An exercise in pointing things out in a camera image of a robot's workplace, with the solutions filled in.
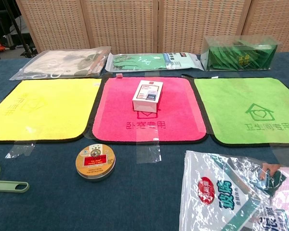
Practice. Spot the green rubber gloves package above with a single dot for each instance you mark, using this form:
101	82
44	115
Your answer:
147	61

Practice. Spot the round gold candy tin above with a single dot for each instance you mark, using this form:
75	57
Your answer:
95	163

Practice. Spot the wooden perforated folding screen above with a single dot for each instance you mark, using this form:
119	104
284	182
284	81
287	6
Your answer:
125	24

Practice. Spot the black tripod stand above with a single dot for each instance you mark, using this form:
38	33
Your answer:
29	49

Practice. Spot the green towel mat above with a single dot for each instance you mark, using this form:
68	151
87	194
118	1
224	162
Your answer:
231	108

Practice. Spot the clear box of green packets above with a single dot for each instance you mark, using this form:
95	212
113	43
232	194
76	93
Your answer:
240	55

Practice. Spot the small white cardboard box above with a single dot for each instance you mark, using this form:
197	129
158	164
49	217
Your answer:
147	96

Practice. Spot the clear tape strip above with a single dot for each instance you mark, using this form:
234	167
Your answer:
19	149
148	152

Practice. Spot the pink towel mat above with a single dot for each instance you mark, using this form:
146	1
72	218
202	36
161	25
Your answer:
180	115

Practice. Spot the beige bag in clear package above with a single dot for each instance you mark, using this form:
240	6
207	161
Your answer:
50	62

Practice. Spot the light green hand brush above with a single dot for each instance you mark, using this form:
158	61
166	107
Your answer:
26	187

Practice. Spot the yellow towel mat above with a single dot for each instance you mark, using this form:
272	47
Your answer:
50	108

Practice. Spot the glass cleaning cloth plastic package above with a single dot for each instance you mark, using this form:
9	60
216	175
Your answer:
219	192

